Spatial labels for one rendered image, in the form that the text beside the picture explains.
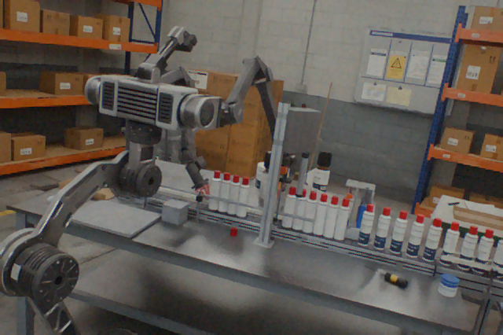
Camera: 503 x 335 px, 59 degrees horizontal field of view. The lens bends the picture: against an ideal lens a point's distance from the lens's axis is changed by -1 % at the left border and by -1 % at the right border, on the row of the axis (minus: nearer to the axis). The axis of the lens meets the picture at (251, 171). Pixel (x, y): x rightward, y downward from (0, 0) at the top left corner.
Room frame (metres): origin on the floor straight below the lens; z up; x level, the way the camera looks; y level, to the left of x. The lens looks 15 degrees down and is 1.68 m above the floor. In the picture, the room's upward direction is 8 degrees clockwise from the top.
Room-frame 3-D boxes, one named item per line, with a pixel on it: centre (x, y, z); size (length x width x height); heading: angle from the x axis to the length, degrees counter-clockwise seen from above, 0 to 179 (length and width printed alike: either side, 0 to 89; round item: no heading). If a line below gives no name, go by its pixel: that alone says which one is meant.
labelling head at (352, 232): (2.09, -0.54, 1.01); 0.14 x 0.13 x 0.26; 74
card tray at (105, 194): (2.38, 0.86, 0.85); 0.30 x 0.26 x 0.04; 74
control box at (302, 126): (2.01, -0.18, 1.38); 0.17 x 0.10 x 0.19; 129
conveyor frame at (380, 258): (2.12, -0.10, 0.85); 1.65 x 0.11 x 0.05; 74
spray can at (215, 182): (2.19, 0.17, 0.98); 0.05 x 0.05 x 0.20
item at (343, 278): (2.33, -0.03, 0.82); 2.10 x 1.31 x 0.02; 74
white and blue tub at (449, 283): (1.70, -0.88, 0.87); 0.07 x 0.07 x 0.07
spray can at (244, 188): (2.15, 0.02, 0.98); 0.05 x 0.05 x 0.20
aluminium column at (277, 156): (1.96, -0.11, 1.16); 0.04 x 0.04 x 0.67; 74
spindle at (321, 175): (2.65, -0.43, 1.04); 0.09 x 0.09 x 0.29
